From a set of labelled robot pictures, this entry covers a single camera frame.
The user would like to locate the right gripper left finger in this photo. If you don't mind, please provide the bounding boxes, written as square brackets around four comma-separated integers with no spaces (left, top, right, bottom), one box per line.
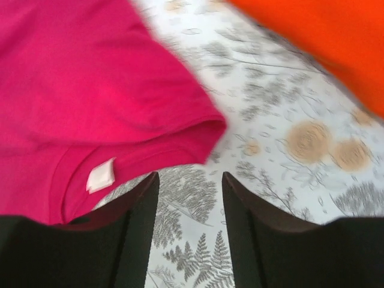
[1,172,159,287]

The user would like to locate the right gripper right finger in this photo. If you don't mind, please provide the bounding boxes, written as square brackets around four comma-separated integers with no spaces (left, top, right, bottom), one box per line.
[222,172,383,287]

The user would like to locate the magenta t-shirt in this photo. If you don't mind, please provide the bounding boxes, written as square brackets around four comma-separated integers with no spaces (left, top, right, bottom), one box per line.
[1,1,227,224]

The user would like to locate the floral table mat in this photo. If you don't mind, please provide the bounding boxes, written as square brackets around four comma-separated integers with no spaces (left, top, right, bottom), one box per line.
[92,0,384,288]

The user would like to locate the folded orange t-shirt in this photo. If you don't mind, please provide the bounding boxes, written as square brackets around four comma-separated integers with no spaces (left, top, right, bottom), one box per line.
[231,0,383,116]

